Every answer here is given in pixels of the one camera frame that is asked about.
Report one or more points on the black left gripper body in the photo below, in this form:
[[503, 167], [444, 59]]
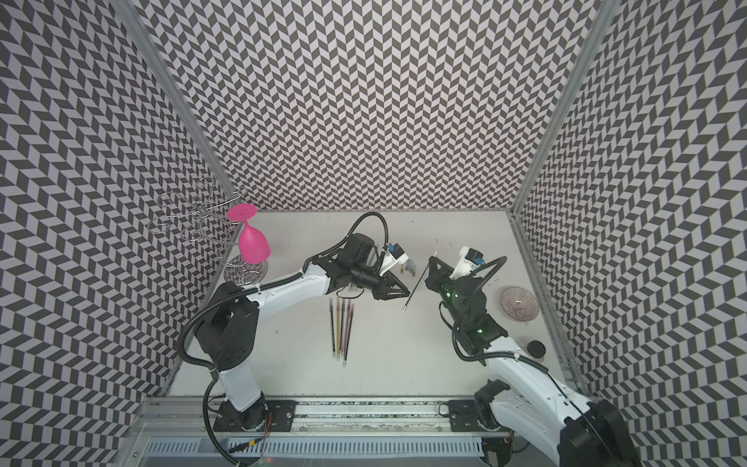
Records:
[[376, 284]]

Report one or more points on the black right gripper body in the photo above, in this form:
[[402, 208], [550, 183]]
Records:
[[444, 286]]

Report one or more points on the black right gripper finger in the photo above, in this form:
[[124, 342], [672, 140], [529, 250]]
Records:
[[431, 274], [442, 266]]

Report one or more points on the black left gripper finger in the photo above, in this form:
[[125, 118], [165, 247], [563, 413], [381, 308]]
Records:
[[394, 284], [393, 295]]

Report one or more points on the dark blue pencil purple cap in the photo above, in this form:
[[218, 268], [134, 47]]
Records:
[[350, 324]]

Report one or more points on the black pencil purple cap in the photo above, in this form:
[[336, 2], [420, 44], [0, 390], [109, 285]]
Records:
[[342, 327]]

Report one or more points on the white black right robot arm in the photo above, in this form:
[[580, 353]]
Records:
[[567, 426]]

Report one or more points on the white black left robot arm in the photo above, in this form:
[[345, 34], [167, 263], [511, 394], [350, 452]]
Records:
[[221, 336]]

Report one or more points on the clear pink glass dish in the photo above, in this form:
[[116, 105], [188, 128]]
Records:
[[519, 304]]

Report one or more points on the small jar black lid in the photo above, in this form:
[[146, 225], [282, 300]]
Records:
[[536, 349]]

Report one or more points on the pink plastic wine glass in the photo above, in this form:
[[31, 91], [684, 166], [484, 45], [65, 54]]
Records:
[[252, 243]]

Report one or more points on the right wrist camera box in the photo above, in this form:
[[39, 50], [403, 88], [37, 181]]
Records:
[[470, 259]]

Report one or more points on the aluminium corner post left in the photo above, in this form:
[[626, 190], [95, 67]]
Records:
[[142, 40]]

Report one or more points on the aluminium corner post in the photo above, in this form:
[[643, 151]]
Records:
[[142, 40], [601, 24]]

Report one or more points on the wire glass rack stand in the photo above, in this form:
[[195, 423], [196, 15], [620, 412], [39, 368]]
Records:
[[202, 217]]

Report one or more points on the aluminium corner post right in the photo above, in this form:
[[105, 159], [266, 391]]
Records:
[[601, 24]]

